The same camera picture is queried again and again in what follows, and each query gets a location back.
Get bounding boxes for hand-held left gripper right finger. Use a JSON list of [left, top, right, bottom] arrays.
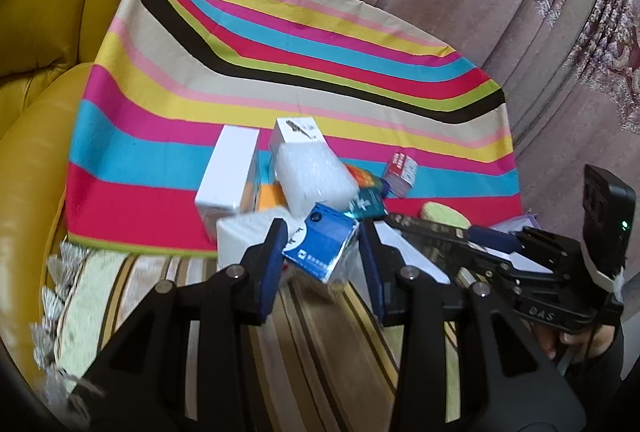
[[359, 219, 588, 432]]

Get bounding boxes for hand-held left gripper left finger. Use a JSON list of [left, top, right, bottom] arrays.
[[70, 217, 296, 432]]

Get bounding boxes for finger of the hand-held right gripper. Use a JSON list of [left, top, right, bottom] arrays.
[[400, 232, 536, 307], [382, 213, 523, 257]]

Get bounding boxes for small white box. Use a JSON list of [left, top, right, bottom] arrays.
[[216, 207, 301, 273]]

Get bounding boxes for blue and white box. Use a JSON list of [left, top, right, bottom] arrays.
[[281, 203, 361, 285]]

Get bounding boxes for teal box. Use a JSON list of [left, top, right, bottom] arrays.
[[345, 187, 388, 219]]

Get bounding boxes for rainbow strap roll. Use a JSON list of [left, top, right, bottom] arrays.
[[345, 164, 391, 197]]

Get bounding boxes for person's right hand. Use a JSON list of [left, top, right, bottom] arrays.
[[542, 329, 601, 363]]

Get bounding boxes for round green sponge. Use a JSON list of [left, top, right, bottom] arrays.
[[419, 202, 471, 229]]

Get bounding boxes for orange box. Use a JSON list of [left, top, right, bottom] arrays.
[[255, 182, 292, 213]]

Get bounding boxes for white bubble wrap block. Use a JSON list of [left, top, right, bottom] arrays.
[[274, 143, 361, 217]]

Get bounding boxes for beige striped blanket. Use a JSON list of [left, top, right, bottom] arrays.
[[30, 239, 463, 432]]

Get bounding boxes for tall white box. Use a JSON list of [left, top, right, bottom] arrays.
[[194, 125, 261, 240]]

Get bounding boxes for red and white box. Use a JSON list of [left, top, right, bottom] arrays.
[[382, 152, 419, 197]]

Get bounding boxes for white box with bird print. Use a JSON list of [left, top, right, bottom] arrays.
[[269, 117, 326, 163]]

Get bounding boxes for colourful striped cloth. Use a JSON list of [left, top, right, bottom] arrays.
[[65, 0, 523, 257]]

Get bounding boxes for yellow leather sofa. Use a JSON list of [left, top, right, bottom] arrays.
[[0, 0, 171, 373]]

